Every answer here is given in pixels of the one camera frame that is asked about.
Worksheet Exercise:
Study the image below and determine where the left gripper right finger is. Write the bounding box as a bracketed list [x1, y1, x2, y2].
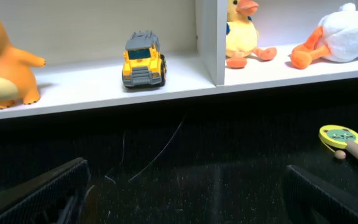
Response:
[283, 164, 358, 224]

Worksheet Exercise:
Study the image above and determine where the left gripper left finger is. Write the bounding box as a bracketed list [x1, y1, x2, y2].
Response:
[0, 157, 91, 224]

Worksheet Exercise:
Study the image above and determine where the yellow rattle drum toy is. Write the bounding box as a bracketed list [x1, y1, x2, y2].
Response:
[318, 124, 358, 177]

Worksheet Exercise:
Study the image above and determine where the orange dinosaur toy figure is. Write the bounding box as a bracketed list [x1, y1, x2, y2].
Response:
[0, 7, 47, 110]

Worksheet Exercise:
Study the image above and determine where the white plush goose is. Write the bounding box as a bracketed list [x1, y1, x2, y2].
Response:
[290, 2, 358, 70]

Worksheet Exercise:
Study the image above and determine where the grey and yellow toy truck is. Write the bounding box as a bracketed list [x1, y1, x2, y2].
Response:
[121, 30, 168, 89]

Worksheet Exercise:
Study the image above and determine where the yellow plush duck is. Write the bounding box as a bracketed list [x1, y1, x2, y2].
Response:
[225, 0, 278, 69]

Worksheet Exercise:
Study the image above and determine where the white shelf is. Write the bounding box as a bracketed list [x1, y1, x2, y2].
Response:
[0, 0, 358, 122]

